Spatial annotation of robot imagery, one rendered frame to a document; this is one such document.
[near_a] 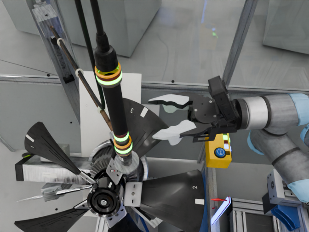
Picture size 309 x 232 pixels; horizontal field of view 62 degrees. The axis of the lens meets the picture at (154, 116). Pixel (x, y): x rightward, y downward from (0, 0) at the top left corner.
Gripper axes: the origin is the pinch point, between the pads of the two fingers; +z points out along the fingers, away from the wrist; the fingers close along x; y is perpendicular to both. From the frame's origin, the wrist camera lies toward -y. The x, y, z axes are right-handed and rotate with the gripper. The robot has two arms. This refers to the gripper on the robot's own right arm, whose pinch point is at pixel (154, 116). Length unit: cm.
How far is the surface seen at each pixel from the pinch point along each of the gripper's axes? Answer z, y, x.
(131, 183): 8.1, 48.0, 3.7
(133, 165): 5.9, 20.1, -1.8
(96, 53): 9.0, -19.2, -1.1
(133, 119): 5.4, 27.4, 18.6
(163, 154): -15, 154, 68
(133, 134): 5.8, 29.6, 14.0
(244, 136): -73, 117, 57
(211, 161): -28, 61, 15
